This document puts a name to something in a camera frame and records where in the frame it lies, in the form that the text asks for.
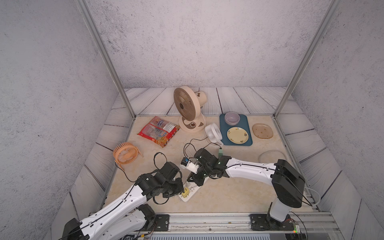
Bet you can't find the red snack bag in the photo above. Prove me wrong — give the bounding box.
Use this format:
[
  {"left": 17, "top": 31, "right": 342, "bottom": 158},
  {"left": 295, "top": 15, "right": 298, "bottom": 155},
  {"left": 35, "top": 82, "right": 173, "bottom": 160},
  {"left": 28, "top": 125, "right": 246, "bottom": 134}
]
[{"left": 138, "top": 116, "right": 180, "bottom": 148}]

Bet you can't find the orange fan black cable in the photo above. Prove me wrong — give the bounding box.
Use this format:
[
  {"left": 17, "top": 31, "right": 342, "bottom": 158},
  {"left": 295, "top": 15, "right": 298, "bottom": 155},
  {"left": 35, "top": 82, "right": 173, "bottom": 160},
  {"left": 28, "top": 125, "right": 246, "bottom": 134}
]
[{"left": 113, "top": 161, "right": 139, "bottom": 183}]

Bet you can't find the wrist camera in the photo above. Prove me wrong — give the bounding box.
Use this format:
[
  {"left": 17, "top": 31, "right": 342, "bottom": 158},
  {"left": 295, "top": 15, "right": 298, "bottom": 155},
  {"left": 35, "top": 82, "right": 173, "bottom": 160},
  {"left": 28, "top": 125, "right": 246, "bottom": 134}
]
[
  {"left": 180, "top": 157, "right": 200, "bottom": 174},
  {"left": 160, "top": 162, "right": 180, "bottom": 181}
]

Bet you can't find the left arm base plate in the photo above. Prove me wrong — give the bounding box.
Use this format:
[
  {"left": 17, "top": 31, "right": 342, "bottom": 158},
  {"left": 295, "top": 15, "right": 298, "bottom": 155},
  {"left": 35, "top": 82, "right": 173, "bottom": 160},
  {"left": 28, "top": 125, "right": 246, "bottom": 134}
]
[{"left": 150, "top": 214, "right": 170, "bottom": 232}]

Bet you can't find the yellow plug adapter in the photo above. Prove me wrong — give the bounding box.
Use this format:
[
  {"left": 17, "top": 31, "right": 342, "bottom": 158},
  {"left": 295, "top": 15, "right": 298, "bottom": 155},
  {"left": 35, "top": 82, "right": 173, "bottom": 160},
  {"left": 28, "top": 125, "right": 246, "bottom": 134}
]
[{"left": 181, "top": 188, "right": 190, "bottom": 199}]

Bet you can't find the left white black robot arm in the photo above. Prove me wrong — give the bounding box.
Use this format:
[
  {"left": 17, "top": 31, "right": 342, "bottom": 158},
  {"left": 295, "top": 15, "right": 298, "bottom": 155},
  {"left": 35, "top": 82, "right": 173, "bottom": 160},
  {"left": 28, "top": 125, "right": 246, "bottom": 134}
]
[{"left": 62, "top": 166, "right": 183, "bottom": 240}]

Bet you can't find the beige desk fan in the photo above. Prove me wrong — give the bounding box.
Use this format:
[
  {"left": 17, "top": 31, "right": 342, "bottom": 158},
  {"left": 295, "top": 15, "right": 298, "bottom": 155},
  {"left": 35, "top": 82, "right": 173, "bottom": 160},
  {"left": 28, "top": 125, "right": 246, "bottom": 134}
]
[{"left": 174, "top": 86, "right": 207, "bottom": 133}]

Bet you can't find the left aluminium frame post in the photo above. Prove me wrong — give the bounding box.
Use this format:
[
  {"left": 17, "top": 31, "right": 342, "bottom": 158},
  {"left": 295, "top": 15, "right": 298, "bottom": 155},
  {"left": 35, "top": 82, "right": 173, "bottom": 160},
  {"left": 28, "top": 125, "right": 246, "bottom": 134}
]
[{"left": 75, "top": 0, "right": 136, "bottom": 119}]

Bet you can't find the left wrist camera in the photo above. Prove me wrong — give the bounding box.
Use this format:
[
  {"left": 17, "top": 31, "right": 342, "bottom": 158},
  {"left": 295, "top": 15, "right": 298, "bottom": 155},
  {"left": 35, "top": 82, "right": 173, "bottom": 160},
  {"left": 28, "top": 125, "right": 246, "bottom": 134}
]
[{"left": 160, "top": 162, "right": 180, "bottom": 181}]

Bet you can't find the teal tray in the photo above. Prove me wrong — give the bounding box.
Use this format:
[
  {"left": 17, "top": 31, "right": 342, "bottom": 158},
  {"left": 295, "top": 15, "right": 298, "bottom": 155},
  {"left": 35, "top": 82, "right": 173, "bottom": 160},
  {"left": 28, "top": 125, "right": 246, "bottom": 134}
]
[{"left": 220, "top": 114, "right": 253, "bottom": 147}]

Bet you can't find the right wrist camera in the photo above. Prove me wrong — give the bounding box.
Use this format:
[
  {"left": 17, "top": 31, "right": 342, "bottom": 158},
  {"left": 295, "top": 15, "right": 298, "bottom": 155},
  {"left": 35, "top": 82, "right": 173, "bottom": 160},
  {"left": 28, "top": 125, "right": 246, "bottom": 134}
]
[{"left": 180, "top": 157, "right": 200, "bottom": 174}]

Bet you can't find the right aluminium frame post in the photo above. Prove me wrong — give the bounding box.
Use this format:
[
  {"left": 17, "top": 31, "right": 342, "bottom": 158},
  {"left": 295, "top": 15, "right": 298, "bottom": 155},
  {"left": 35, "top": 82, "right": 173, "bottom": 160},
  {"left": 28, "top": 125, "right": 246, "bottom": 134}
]
[{"left": 273, "top": 0, "right": 342, "bottom": 119}]

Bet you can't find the orange small fan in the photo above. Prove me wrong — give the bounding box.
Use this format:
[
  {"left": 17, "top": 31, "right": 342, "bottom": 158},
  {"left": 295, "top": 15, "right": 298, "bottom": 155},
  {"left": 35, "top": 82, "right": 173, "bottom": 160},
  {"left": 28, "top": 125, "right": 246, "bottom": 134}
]
[{"left": 113, "top": 142, "right": 143, "bottom": 171}]

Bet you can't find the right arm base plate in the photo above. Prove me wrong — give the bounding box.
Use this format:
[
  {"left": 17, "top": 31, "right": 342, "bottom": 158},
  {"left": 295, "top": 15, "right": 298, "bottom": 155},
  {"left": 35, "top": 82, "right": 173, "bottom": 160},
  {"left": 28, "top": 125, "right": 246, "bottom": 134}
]
[{"left": 250, "top": 214, "right": 296, "bottom": 231}]

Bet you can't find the yellow round plate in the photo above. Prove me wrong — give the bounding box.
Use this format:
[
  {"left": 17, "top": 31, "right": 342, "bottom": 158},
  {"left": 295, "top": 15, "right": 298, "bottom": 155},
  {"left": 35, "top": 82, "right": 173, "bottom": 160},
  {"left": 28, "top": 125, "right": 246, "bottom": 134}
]
[{"left": 227, "top": 127, "right": 249, "bottom": 145}]

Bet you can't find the brown glass plate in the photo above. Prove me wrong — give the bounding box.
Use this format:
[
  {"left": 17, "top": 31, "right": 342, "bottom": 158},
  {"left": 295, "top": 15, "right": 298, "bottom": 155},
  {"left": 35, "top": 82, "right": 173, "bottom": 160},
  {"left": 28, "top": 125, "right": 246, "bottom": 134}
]
[{"left": 252, "top": 123, "right": 274, "bottom": 139}]

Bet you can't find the small white fan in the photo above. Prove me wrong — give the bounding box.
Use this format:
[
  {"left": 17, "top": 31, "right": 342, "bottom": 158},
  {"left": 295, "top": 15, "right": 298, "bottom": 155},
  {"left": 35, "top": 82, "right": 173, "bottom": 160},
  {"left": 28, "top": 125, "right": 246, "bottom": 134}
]
[{"left": 205, "top": 123, "right": 223, "bottom": 146}]

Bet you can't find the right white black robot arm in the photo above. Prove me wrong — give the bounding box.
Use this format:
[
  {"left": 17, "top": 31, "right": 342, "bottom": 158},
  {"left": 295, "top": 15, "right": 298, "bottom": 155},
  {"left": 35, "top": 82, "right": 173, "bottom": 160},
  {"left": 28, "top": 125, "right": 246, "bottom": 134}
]
[{"left": 181, "top": 149, "right": 305, "bottom": 223}]

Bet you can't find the aluminium mounting rail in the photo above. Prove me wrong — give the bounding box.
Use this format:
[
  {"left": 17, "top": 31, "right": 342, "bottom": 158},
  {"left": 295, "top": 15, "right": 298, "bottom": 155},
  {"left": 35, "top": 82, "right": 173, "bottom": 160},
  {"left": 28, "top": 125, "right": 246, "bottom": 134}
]
[{"left": 78, "top": 211, "right": 346, "bottom": 240}]

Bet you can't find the aluminium frame post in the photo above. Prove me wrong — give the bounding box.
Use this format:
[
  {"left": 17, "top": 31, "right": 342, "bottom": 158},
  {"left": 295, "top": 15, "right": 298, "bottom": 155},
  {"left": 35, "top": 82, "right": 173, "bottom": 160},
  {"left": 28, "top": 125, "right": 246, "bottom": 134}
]
[
  {"left": 75, "top": 0, "right": 136, "bottom": 119},
  {"left": 273, "top": 0, "right": 342, "bottom": 119}
]

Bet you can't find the purple bowl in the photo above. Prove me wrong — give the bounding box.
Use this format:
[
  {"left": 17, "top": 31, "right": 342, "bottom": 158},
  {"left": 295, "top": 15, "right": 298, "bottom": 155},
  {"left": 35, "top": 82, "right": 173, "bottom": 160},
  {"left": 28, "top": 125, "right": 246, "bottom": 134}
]
[{"left": 224, "top": 112, "right": 241, "bottom": 126}]

